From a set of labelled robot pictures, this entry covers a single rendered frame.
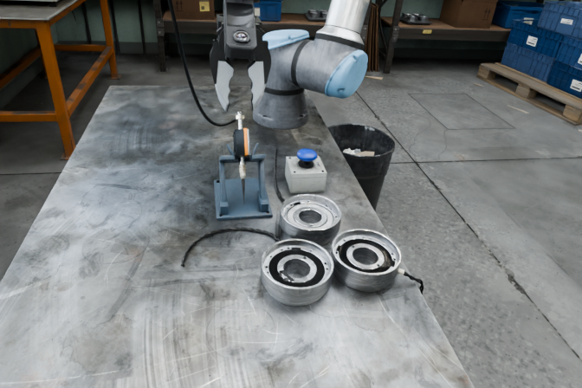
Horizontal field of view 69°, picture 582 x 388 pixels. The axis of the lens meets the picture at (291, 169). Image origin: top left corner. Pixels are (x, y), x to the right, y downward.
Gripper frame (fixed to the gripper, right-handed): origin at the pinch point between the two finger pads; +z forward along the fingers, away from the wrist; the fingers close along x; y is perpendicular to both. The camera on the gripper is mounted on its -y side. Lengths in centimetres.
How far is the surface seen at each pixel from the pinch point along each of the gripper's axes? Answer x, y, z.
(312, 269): -8.2, -25.7, 15.2
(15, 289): 32.9, -21.5, 18.2
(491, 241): -127, 66, 98
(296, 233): -7.7, -17.1, 15.3
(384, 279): -18.3, -28.9, 15.2
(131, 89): 27, 58, 18
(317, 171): -15.0, -1.1, 13.6
